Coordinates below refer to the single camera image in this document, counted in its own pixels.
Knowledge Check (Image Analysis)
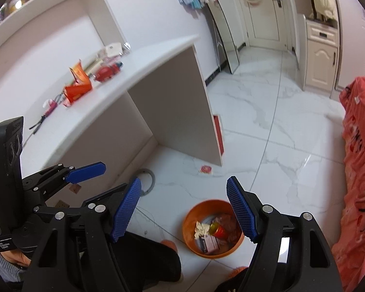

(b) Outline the black power cable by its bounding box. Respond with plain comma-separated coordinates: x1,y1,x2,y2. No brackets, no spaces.
29,113,49,135

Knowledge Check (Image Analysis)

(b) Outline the yellow lined paper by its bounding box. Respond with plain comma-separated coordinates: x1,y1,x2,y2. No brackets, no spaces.
194,221,210,239

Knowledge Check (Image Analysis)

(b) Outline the red apple shaped object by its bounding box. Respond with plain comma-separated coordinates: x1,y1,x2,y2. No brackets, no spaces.
94,62,123,82

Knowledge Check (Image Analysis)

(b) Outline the cream small cabinet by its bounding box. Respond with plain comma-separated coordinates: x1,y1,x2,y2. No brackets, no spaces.
299,15,340,95

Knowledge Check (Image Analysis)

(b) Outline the white room door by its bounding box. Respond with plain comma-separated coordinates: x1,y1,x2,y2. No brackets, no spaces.
239,0,292,51

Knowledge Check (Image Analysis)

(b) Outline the orange trash bin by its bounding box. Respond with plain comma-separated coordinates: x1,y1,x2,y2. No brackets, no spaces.
182,200,244,259

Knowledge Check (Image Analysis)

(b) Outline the grey ring on floor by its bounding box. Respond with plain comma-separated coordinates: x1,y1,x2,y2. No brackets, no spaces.
136,168,157,197

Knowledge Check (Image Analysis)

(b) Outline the tissue pack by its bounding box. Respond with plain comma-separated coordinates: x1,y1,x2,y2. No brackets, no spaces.
97,42,123,59

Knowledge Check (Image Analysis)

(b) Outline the white blue medicine box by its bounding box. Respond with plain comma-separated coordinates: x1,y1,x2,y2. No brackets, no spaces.
195,235,220,255

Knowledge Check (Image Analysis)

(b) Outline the red paper cup gold rim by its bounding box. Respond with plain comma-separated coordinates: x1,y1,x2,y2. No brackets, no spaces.
210,221,229,241

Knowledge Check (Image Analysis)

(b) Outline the white wardrobe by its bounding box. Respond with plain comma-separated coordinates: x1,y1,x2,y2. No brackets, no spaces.
336,0,365,90

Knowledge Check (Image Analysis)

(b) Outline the standing mirror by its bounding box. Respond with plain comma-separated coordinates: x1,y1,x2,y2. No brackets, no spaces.
209,0,240,74

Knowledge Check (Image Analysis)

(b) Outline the red bed cover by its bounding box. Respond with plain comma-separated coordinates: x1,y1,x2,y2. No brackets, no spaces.
332,76,365,291

